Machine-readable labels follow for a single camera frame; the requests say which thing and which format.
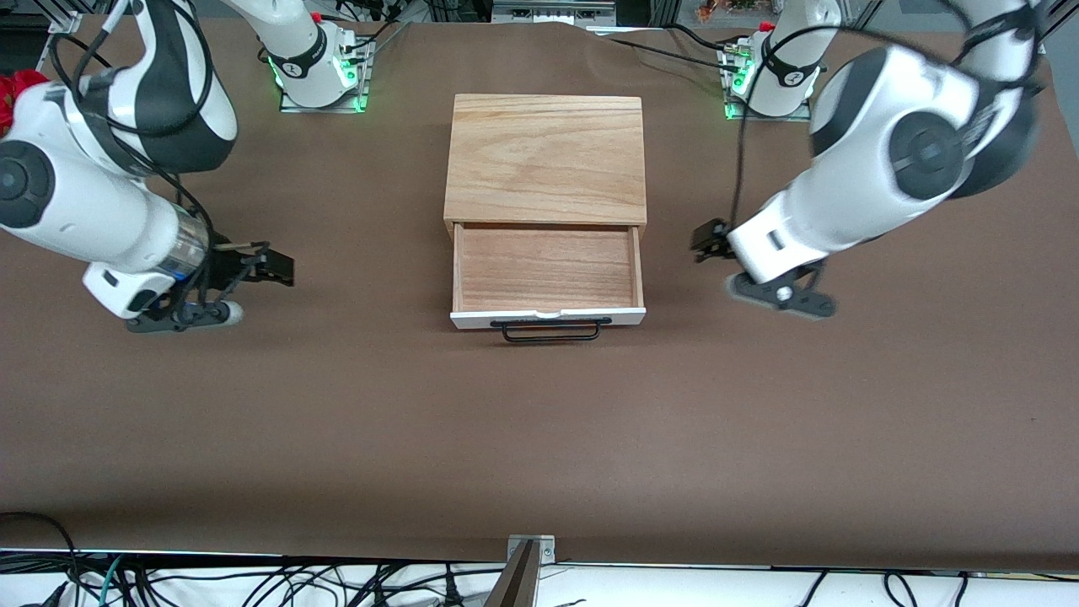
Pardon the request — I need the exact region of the black metal drawer handle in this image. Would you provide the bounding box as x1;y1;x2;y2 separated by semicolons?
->
490;317;613;343

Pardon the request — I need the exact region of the white fronted wooden drawer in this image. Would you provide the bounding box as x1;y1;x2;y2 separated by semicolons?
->
449;222;647;330

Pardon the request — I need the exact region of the light wooden drawer cabinet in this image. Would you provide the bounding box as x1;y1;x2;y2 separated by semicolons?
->
443;93;648;235

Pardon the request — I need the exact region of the colourful small background object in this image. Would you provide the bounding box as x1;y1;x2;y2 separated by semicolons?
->
695;0;761;24

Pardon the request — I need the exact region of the grey metal box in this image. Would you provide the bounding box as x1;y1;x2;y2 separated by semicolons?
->
491;0;618;25

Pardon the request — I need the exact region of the red artificial flower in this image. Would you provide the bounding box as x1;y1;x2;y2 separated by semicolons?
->
0;71;48;137

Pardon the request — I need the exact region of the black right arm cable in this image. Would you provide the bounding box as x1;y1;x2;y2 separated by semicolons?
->
46;0;216;245

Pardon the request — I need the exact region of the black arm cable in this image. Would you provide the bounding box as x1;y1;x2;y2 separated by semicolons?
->
728;0;1048;230
46;0;216;245

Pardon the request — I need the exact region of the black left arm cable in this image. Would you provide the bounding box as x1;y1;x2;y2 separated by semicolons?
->
728;0;1048;230

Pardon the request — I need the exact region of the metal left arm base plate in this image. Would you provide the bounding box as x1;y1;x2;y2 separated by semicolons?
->
722;42;814;122

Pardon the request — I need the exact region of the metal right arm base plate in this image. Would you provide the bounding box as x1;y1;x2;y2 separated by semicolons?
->
278;34;373;114

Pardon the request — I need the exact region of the long black table cable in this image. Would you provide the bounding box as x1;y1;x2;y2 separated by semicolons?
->
605;35;744;78

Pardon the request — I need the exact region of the short black table cable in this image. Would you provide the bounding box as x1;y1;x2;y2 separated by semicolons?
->
670;23;736;55

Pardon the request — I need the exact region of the black base cable bundle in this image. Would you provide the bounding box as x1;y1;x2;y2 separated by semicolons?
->
336;0;407;53

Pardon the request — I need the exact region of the black looped cable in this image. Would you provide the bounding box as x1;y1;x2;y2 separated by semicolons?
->
0;511;82;607

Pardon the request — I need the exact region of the teal cable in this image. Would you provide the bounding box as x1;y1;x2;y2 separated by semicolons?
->
98;555;129;607

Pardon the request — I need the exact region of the grey metal camera mount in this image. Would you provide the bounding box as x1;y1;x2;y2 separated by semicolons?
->
484;534;558;607

